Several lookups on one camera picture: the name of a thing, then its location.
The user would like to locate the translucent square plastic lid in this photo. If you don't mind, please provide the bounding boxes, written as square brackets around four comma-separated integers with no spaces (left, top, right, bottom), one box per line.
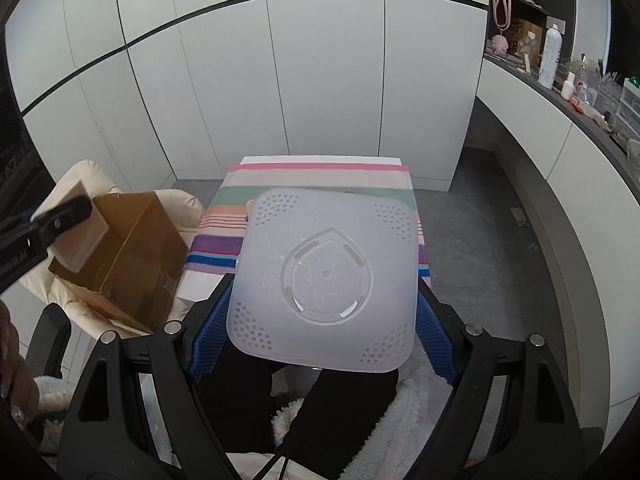
[227,188,419,373]

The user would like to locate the striped colourful cloth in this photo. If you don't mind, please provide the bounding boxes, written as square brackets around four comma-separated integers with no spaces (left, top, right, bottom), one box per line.
[183,161,433,287]

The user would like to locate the brown cardboard box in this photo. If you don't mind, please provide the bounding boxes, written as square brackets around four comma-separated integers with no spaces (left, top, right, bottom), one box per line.
[49,192,188,333]

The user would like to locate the person's black trousers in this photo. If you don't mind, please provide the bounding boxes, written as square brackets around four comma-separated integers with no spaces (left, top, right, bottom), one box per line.
[196,342,399,479]

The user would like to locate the brown paw-print box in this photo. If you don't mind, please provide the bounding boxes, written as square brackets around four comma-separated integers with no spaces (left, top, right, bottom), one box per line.
[503,18,544,66]

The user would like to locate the pink plush toy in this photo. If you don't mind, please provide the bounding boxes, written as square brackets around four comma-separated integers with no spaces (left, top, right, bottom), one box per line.
[490,34,509,55]

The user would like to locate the white spray bottle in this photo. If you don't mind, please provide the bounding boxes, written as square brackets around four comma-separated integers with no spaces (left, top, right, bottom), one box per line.
[538,24,563,89]

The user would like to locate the cream padded chair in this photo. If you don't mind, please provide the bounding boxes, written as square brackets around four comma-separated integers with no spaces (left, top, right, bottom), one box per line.
[20,159,204,339]

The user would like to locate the black wall panel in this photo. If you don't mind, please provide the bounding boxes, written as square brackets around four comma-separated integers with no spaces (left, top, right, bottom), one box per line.
[0,108,54,220]

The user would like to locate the person's left hand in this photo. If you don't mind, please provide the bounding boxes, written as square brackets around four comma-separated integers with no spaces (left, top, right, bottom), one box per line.
[1,302,39,430]

